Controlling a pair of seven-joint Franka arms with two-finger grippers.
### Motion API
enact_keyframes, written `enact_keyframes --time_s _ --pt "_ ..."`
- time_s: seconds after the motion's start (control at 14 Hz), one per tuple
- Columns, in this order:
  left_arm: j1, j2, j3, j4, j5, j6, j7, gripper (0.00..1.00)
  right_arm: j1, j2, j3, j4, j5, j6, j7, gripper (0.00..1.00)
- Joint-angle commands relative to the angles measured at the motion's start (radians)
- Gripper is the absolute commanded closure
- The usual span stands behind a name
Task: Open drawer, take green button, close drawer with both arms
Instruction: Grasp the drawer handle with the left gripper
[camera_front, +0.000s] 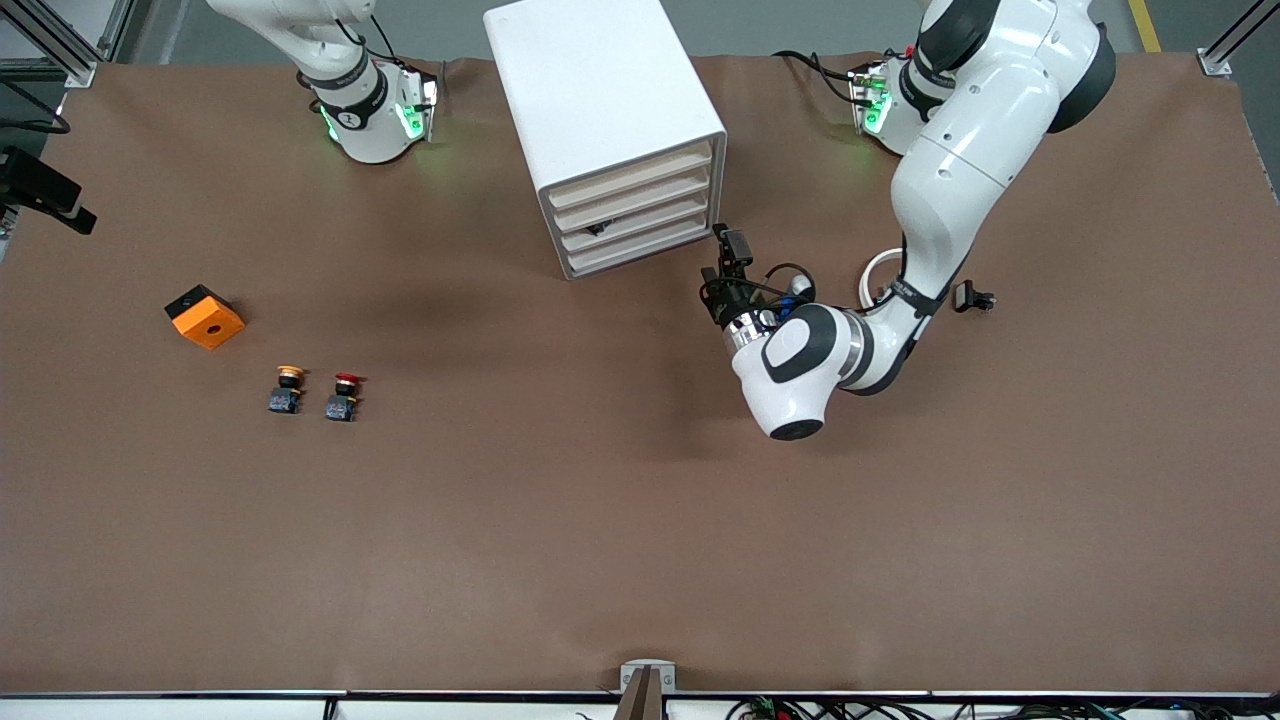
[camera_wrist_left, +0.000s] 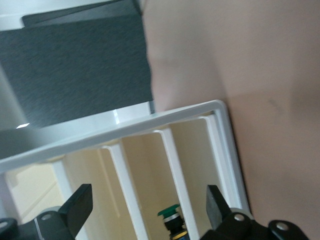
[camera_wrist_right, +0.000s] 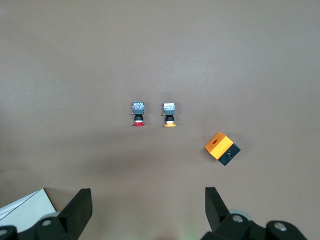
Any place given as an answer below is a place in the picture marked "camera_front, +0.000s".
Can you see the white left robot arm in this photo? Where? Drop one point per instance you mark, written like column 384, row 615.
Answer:
column 950, row 170

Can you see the small black connector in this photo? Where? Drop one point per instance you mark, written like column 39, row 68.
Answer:
column 975, row 297

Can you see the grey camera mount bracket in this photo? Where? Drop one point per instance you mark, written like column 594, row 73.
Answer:
column 647, row 685

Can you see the orange button box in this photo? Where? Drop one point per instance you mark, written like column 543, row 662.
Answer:
column 210, row 325

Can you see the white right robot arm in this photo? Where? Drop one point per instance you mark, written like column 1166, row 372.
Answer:
column 370, row 130

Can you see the brown table cover sheet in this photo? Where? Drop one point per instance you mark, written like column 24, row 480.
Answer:
column 640, row 520

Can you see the yellow push button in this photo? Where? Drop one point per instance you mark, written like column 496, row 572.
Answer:
column 286, row 400

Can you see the red push button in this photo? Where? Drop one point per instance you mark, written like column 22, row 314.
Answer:
column 341, row 407

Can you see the aluminium frame profile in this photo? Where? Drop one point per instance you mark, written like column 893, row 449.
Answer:
column 1215, row 62
column 75, row 62

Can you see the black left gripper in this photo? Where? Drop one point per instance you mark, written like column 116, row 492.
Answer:
column 728, row 300

